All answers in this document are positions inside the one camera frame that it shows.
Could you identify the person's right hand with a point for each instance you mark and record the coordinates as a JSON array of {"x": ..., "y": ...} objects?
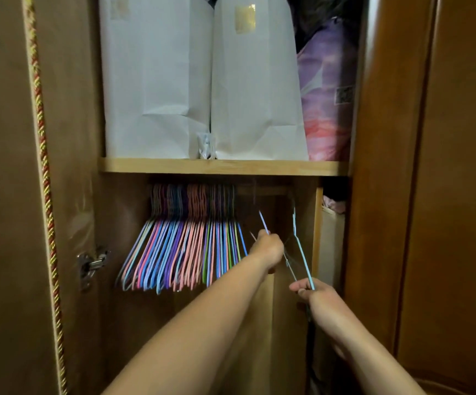
[{"x": 319, "y": 298}]

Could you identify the person's left hand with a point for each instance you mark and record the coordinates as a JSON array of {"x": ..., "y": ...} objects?
[{"x": 267, "y": 249}]

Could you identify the person's left fingers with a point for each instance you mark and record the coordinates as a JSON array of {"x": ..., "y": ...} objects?
[{"x": 277, "y": 255}]

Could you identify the person's right thumb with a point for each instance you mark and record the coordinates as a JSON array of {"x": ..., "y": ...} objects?
[{"x": 299, "y": 284}]

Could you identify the person's left forearm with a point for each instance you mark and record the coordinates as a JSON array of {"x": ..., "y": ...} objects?
[{"x": 188, "y": 329}]

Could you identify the person's right forearm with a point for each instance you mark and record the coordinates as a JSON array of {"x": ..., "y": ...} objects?
[{"x": 363, "y": 353}]

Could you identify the beige storage box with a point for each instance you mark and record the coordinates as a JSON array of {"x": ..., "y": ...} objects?
[{"x": 331, "y": 246}]

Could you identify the pink cloth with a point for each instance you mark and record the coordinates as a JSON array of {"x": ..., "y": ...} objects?
[{"x": 336, "y": 205}]

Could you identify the wooden wardrobe shelf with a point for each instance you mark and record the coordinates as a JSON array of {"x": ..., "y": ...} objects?
[{"x": 223, "y": 166}]

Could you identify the small clear plastic packet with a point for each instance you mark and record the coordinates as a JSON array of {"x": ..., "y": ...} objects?
[{"x": 206, "y": 146}]

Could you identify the purple pink bedding package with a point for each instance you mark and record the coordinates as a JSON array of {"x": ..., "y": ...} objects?
[{"x": 326, "y": 102}]

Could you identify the brown wooden door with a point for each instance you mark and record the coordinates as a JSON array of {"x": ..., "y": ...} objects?
[{"x": 431, "y": 180}]

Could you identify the white paper bag gold sticker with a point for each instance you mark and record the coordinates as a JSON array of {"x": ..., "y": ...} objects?
[{"x": 256, "y": 78}]

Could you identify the metal door hinge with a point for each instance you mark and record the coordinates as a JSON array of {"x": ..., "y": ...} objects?
[{"x": 90, "y": 265}]

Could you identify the black plastic bag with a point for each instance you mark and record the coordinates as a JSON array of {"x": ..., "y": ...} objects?
[{"x": 318, "y": 16}]

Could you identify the wooden wardrobe door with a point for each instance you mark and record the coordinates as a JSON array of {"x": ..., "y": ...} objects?
[{"x": 36, "y": 193}]

